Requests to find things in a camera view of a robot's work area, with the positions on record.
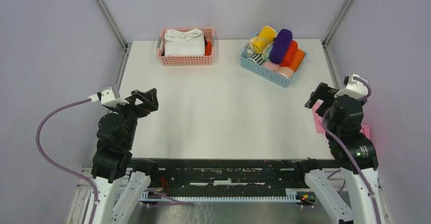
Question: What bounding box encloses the grey white rolled towel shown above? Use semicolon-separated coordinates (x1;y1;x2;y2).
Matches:
245;49;255;58

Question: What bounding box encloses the yellow rolled towel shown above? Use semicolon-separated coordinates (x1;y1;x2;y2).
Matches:
249;37;257;49

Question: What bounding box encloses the yellow towel with grey pattern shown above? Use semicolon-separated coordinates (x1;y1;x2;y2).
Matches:
253;26;277;53

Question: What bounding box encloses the green white striped rolled towel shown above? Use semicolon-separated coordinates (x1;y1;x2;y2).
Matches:
248;53;268;66

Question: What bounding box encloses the pink rolled towel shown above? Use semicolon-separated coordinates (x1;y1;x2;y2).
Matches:
262;61;280;72

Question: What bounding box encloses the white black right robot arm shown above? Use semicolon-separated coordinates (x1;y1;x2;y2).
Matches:
293;83;386;223

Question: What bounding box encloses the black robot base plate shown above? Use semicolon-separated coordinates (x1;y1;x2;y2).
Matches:
149;158;325;197

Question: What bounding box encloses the crumpled pink cloth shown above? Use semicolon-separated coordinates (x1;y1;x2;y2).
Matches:
312;102;370;139

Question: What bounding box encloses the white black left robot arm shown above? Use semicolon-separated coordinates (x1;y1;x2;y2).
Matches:
83;85;160;223

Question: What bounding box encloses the pink perforated plastic basket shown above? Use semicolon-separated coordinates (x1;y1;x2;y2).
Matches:
157;27;214;66

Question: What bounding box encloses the folded white towel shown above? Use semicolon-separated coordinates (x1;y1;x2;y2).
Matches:
164;28;205;56

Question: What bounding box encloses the orange towel in pink basket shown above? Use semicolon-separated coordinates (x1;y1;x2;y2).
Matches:
205;41;212;56

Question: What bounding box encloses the white slotted cable duct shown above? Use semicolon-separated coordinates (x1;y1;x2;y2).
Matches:
139;188;304;203

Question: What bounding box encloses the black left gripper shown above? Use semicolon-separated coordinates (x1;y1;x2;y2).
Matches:
108;87;159;146

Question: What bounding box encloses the purple cloth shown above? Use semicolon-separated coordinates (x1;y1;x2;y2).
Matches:
269;29;293;64

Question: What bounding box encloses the red-orange rolled towel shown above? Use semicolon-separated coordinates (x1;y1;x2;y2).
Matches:
280;40;298;67

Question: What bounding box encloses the orange and peach rolled towel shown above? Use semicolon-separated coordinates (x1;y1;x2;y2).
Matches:
276;49;306;79

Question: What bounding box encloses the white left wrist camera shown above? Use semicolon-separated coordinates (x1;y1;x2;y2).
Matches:
88;85;129;108

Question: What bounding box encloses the blue perforated plastic basket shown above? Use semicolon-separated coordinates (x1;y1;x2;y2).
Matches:
239;44;308;88

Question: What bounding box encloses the teal rolled towel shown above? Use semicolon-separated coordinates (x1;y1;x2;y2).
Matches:
262;45;273;61

